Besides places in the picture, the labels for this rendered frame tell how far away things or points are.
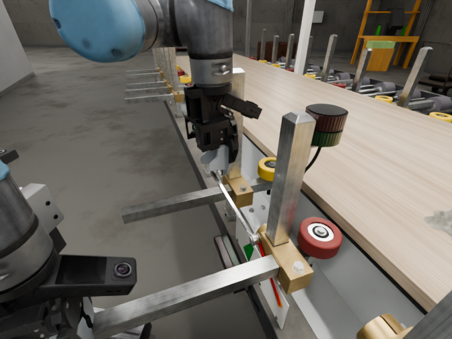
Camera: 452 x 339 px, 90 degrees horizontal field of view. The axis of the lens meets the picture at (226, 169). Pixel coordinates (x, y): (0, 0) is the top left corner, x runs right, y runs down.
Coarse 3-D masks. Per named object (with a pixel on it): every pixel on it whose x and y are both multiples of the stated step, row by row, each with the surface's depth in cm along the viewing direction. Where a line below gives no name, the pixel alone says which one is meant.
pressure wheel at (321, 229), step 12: (300, 228) 45; (312, 228) 45; (324, 228) 45; (336, 228) 45; (300, 240) 45; (312, 240) 42; (324, 240) 43; (336, 240) 42; (312, 252) 43; (324, 252) 42; (336, 252) 43; (312, 264) 49
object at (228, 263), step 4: (220, 236) 69; (216, 240) 68; (220, 240) 68; (220, 244) 66; (220, 248) 65; (224, 248) 65; (224, 252) 64; (224, 256) 63; (228, 256) 63; (224, 260) 62; (228, 260) 62; (228, 264) 61; (232, 264) 61
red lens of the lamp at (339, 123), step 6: (306, 108) 35; (312, 114) 33; (318, 114) 32; (318, 120) 32; (324, 120) 32; (330, 120) 32; (336, 120) 32; (342, 120) 32; (318, 126) 33; (324, 126) 32; (330, 126) 32; (336, 126) 32; (342, 126) 33
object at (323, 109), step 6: (312, 108) 34; (318, 108) 34; (324, 108) 34; (330, 108) 34; (336, 108) 34; (342, 108) 34; (324, 114) 32; (330, 114) 32; (336, 114) 32; (342, 114) 32; (324, 132) 33; (330, 132) 33; (336, 132) 33; (318, 150) 38; (312, 162) 39; (306, 168) 39
